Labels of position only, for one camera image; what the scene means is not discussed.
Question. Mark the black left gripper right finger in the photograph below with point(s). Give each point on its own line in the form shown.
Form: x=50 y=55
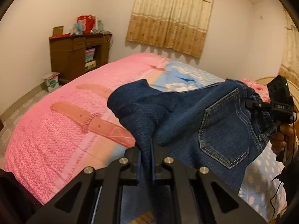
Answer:
x=196 y=195

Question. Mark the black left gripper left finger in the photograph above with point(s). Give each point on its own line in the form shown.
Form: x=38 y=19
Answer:
x=94 y=195

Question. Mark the dark blue denim jeans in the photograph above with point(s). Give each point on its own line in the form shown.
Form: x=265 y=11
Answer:
x=210 y=126

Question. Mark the person's right hand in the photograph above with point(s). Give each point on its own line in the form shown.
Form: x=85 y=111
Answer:
x=284 y=139

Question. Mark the cream round wooden headboard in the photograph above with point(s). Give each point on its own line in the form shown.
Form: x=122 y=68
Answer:
x=283 y=107

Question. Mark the pink floral pillow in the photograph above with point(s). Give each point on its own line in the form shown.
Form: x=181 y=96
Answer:
x=258 y=92

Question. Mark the pink and blue bedspread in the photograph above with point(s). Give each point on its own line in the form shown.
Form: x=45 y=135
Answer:
x=73 y=128

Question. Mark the white green cardboard box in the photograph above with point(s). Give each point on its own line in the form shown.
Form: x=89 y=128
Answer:
x=51 y=81

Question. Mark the beige patterned window curtain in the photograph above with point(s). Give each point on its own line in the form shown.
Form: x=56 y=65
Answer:
x=180 y=25

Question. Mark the dark brown wooden cabinet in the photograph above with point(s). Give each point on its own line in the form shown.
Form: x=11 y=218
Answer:
x=68 y=54

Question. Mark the red items on cabinet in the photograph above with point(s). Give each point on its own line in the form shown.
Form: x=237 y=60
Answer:
x=85 y=24

